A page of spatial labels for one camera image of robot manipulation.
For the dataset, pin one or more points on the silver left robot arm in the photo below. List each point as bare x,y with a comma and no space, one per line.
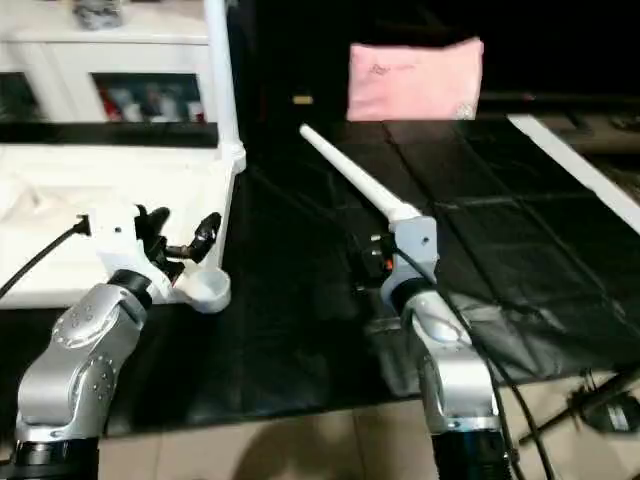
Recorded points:
80,370

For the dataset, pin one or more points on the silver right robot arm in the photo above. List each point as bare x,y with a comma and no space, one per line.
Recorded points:
450,370

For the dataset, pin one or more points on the black work mat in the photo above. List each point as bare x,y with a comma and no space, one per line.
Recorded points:
430,260

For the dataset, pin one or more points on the small yellow label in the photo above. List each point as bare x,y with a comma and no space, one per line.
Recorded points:
302,99

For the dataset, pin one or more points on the pink printed pillow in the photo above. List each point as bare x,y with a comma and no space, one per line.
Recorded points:
415,80

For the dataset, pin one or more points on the white glass-door cabinet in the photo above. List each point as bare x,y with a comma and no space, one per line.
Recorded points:
100,50

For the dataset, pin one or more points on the dark ornament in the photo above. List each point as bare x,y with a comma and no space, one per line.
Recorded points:
97,12

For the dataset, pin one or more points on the black sofa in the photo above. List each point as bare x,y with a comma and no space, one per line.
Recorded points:
300,40

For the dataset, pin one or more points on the black tripod stand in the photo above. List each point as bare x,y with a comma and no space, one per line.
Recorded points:
590,405

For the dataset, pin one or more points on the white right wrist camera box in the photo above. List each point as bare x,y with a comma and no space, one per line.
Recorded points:
416,248

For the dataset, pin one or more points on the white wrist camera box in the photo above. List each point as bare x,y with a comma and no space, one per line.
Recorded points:
416,248
118,240

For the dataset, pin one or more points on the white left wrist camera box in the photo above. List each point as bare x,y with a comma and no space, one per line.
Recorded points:
118,240

